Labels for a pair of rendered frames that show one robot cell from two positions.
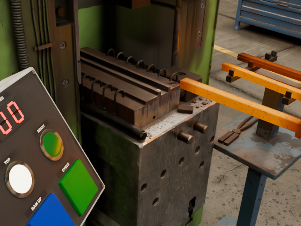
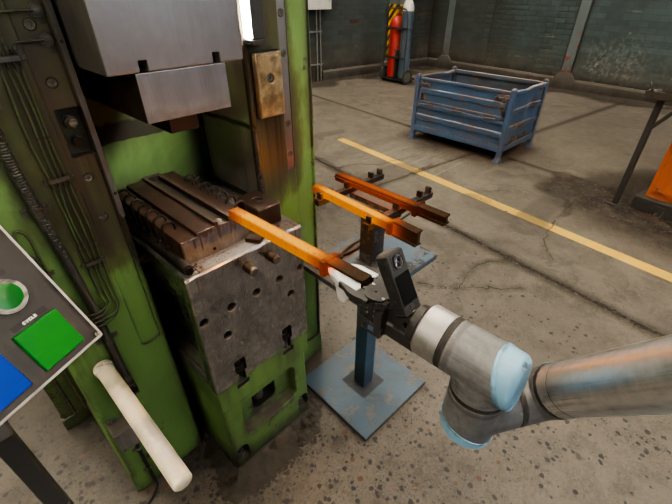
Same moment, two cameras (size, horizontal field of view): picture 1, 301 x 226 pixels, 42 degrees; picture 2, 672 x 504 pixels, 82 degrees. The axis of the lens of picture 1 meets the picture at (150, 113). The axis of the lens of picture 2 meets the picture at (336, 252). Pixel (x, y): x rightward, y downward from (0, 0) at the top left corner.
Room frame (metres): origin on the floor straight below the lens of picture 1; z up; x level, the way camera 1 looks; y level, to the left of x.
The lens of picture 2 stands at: (0.13, -0.39, 1.50)
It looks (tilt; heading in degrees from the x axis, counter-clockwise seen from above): 34 degrees down; 4
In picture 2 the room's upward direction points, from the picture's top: straight up
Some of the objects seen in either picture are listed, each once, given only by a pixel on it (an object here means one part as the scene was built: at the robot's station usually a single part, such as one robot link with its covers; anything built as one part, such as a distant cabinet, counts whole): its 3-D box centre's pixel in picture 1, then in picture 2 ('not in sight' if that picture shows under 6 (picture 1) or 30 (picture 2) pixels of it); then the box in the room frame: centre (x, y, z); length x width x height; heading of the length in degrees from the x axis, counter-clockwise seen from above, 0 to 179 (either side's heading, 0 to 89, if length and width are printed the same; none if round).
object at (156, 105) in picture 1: (107, 82); (178, 210); (1.11, 0.14, 0.96); 0.42 x 0.20 x 0.09; 50
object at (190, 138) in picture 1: (185, 137); (250, 269); (0.96, -0.10, 0.87); 0.04 x 0.03 x 0.03; 50
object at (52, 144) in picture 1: (51, 144); (6, 296); (0.57, 0.17, 1.09); 0.05 x 0.03 x 0.04; 140
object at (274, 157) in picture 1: (265, 136); (370, 260); (1.27, -0.44, 0.69); 0.40 x 0.30 x 0.02; 137
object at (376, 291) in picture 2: not in sight; (393, 312); (0.65, -0.46, 1.02); 0.12 x 0.08 x 0.09; 50
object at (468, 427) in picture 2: not in sight; (476, 406); (0.54, -0.60, 0.91); 0.12 x 0.09 x 0.12; 108
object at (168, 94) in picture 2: not in sight; (144, 79); (1.11, 0.14, 1.32); 0.42 x 0.20 x 0.10; 50
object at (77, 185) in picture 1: (77, 187); (49, 339); (0.56, 0.13, 1.01); 0.07 x 0.05 x 0.07; 165
